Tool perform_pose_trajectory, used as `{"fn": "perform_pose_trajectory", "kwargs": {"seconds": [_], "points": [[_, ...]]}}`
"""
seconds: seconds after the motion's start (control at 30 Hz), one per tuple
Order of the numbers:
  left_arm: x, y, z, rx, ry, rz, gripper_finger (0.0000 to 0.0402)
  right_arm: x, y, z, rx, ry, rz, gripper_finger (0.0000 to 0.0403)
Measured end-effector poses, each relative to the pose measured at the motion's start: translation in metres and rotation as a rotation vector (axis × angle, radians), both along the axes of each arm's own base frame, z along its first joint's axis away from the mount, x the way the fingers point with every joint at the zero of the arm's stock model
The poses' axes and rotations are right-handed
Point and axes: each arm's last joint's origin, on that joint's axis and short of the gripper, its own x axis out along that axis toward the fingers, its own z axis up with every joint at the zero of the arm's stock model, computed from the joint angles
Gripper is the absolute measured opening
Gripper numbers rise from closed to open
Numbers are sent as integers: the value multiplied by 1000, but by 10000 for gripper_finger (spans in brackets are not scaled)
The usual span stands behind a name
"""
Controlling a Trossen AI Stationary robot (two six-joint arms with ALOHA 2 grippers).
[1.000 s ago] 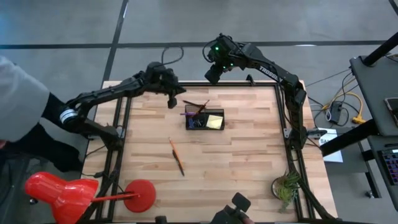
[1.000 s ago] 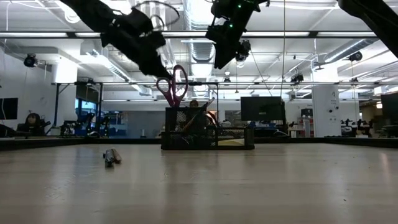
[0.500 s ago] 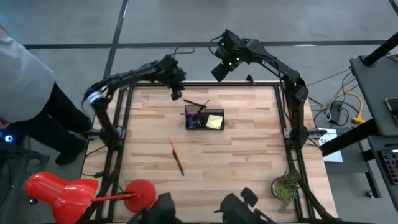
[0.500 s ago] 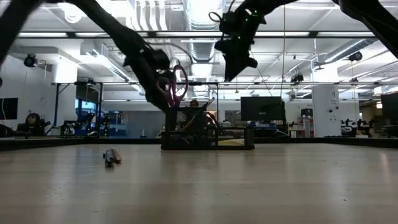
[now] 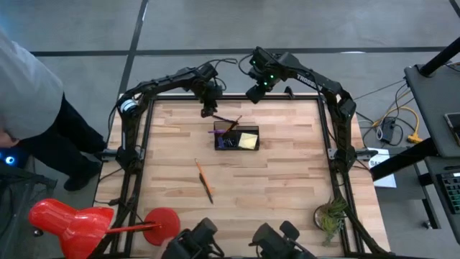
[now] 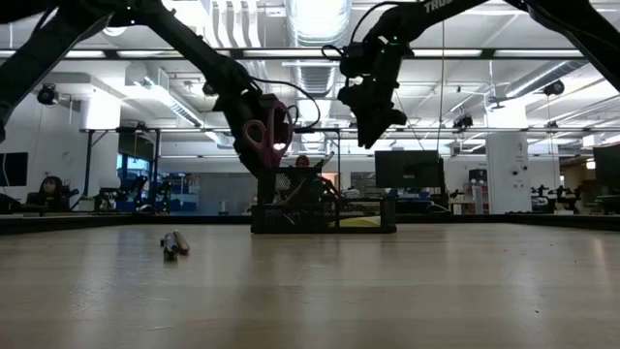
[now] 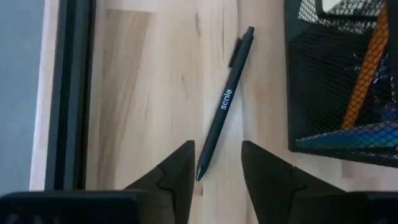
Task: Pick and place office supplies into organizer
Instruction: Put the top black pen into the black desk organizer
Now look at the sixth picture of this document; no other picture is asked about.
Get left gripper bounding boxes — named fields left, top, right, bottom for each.
left=211, top=86, right=273, bottom=179

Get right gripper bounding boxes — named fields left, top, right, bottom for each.
left=336, top=57, right=410, bottom=149

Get purple handled scissors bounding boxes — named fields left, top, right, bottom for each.
left=241, top=100, right=295, bottom=171

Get yellow sticky note pad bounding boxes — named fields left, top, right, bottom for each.
left=338, top=215, right=383, bottom=229

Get black pen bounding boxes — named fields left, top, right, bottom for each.
left=160, top=231, right=179, bottom=263

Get black mesh desk organizer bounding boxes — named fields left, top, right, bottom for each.
left=250, top=166, right=398, bottom=236

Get black monitor on stand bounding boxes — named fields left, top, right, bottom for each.
left=373, top=149, right=447, bottom=191

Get white column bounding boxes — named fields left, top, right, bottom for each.
left=484, top=131, right=531, bottom=216

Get distant black robot arms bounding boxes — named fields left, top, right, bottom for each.
left=529, top=183, right=583, bottom=215

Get large black monitor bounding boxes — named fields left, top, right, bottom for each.
left=592, top=143, right=620, bottom=196

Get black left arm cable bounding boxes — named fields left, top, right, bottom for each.
left=248, top=76, right=323, bottom=134

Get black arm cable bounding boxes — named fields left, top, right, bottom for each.
left=321, top=0, right=389, bottom=62
left=248, top=76, right=323, bottom=134

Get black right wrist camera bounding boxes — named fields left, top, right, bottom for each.
left=338, top=42, right=378, bottom=79

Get thin hanging cable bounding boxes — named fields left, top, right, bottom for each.
left=438, top=18, right=447, bottom=154

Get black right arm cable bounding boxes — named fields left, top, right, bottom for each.
left=321, top=0, right=389, bottom=62

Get black overhead frame beam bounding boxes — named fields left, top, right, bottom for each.
left=0, top=47, right=620, bottom=61

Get silver ventilation duct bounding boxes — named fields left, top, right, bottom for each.
left=284, top=0, right=354, bottom=94

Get black metal table frame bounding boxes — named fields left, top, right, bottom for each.
left=0, top=211, right=620, bottom=238

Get black wall monitor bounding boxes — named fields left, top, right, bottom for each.
left=0, top=151, right=30, bottom=188

